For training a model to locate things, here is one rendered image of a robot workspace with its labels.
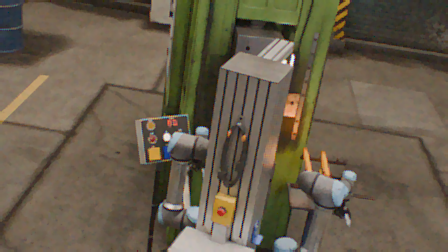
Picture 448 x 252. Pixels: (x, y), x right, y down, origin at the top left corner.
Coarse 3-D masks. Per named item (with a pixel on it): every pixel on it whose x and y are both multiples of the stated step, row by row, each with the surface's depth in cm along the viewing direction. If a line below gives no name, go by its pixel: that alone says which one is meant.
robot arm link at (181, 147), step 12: (168, 144) 303; (180, 144) 302; (192, 144) 301; (180, 156) 304; (192, 156) 303; (180, 168) 308; (180, 180) 310; (168, 192) 315; (180, 192) 313; (168, 204) 315; (180, 204) 317; (168, 216) 316; (180, 216) 316
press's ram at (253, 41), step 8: (240, 24) 389; (272, 24) 400; (240, 32) 374; (248, 32) 376; (256, 32) 379; (264, 32) 381; (272, 32) 384; (280, 32) 386; (232, 40) 391; (240, 40) 370; (248, 40) 371; (256, 40) 371; (264, 40) 372; (272, 40) 372; (232, 48) 387; (240, 48) 373; (248, 48) 373; (256, 48) 374; (264, 48) 374; (232, 56) 384
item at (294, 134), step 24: (312, 0) 377; (336, 0) 379; (288, 24) 411; (312, 24) 384; (312, 48) 392; (312, 72) 401; (312, 96) 409; (288, 120) 415; (312, 120) 417; (288, 144) 424; (288, 168) 434; (264, 216) 452; (288, 216) 454; (264, 240) 462
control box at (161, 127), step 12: (144, 120) 372; (156, 120) 376; (168, 120) 380; (180, 120) 385; (144, 132) 372; (156, 132) 376; (168, 132) 380; (144, 144) 371; (156, 144) 375; (144, 156) 371
